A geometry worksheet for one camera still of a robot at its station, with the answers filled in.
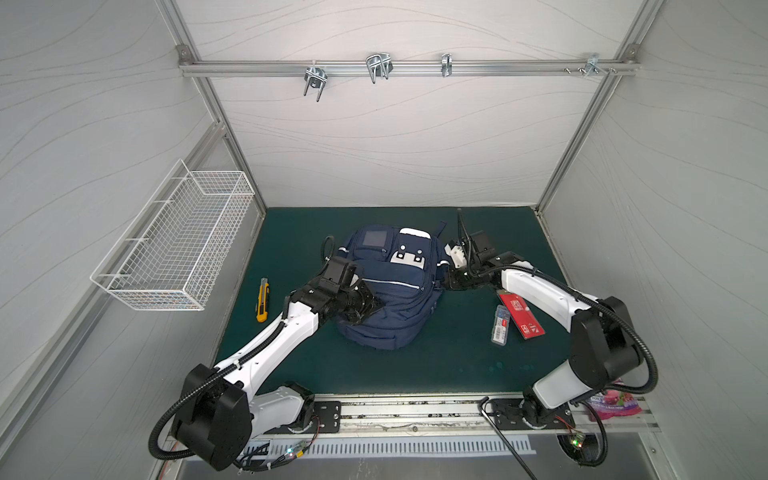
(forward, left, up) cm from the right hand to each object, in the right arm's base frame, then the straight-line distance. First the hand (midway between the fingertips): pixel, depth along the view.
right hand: (447, 273), depth 89 cm
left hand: (-12, +17, +5) cm, 21 cm away
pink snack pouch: (-31, -41, -9) cm, 52 cm away
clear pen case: (-12, -16, -10) cm, 22 cm away
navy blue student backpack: (+4, +14, -3) cm, 15 cm away
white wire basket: (-13, +68, +22) cm, 73 cm away
